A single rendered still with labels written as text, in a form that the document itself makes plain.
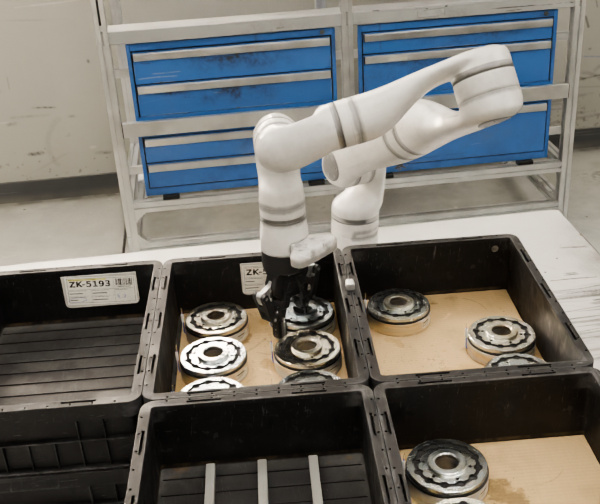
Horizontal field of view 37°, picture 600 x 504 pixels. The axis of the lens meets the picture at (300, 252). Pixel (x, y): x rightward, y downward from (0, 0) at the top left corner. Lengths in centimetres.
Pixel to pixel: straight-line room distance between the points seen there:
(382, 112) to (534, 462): 52
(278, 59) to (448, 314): 184
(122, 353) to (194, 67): 186
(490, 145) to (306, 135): 224
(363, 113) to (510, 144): 224
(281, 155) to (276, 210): 10
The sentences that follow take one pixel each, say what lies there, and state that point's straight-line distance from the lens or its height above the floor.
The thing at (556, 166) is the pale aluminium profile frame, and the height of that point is 29.
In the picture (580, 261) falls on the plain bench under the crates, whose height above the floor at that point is 70.
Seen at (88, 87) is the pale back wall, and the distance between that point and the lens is 414.
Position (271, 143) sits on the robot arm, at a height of 118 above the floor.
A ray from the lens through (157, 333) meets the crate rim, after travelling 134.
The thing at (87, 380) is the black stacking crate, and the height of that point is 83.
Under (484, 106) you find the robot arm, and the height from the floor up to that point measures 121.
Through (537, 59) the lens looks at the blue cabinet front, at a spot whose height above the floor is 71.
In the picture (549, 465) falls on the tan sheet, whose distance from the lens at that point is 124.
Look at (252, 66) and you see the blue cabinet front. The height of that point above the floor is 77.
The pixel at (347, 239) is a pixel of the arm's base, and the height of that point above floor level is 85.
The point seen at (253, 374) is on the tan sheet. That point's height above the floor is 83.
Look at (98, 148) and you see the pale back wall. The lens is 423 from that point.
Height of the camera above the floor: 162
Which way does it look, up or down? 27 degrees down
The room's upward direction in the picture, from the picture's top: 3 degrees counter-clockwise
